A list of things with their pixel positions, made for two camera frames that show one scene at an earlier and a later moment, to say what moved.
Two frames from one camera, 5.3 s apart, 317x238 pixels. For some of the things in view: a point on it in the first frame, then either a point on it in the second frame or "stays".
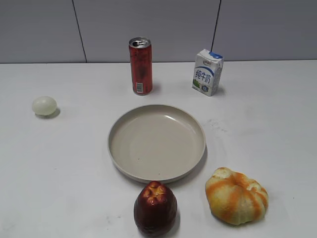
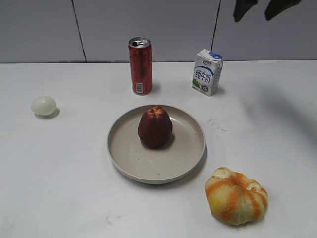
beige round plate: [160, 142] stays
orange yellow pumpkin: [235, 199] stays
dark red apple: [155, 209] -> [155, 127]
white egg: [44, 105] stays
